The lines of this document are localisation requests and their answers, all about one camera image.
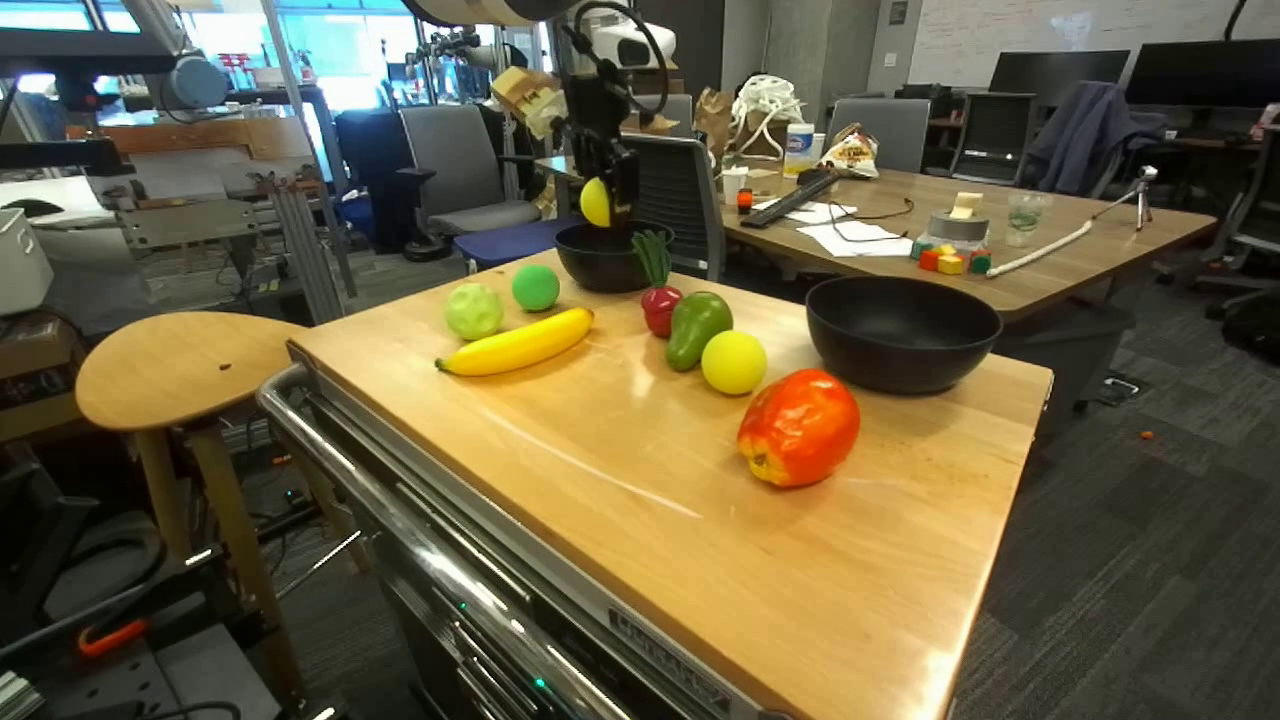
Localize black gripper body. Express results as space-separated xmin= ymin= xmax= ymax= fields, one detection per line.
xmin=562 ymin=78 xmax=636 ymax=189

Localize red radish with green stem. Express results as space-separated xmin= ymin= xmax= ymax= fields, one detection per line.
xmin=632 ymin=228 xmax=685 ymax=342

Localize yellow banana orange tip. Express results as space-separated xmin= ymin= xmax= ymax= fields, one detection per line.
xmin=435 ymin=308 xmax=591 ymax=376

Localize light green round fruit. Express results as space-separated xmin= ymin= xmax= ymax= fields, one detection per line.
xmin=444 ymin=283 xmax=505 ymax=342

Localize yellow lemon ball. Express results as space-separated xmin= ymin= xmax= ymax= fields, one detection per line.
xmin=698 ymin=334 xmax=769 ymax=395

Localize yellow fruit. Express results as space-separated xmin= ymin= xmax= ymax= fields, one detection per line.
xmin=578 ymin=178 xmax=610 ymax=228

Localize green lime ball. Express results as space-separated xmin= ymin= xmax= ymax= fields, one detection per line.
xmin=512 ymin=265 xmax=558 ymax=313

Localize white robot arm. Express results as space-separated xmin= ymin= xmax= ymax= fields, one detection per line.
xmin=398 ymin=0 xmax=672 ymax=233

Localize grey mesh office chair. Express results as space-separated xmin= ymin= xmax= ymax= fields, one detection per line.
xmin=626 ymin=133 xmax=724 ymax=281

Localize black bowl far side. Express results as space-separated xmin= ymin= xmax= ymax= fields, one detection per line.
xmin=554 ymin=225 xmax=666 ymax=292

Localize white paper sheets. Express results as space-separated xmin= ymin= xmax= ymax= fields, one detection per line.
xmin=788 ymin=202 xmax=911 ymax=262

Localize black bowl near table edge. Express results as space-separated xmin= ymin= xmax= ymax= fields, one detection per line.
xmin=804 ymin=278 xmax=1003 ymax=395

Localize coloured toy blocks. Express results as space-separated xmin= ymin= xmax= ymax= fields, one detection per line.
xmin=911 ymin=245 xmax=990 ymax=278

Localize large wooden office desk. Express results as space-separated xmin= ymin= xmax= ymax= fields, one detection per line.
xmin=721 ymin=174 xmax=1211 ymax=322

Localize clear plastic cup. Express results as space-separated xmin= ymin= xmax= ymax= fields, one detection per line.
xmin=1008 ymin=191 xmax=1045 ymax=233

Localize black computer monitor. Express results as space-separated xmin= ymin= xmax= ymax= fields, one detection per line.
xmin=988 ymin=51 xmax=1128 ymax=105

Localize round wooden stool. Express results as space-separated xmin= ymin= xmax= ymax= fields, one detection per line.
xmin=74 ymin=313 xmax=303 ymax=700

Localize metal cart handle bar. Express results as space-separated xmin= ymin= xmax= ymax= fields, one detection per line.
xmin=259 ymin=368 xmax=626 ymax=720

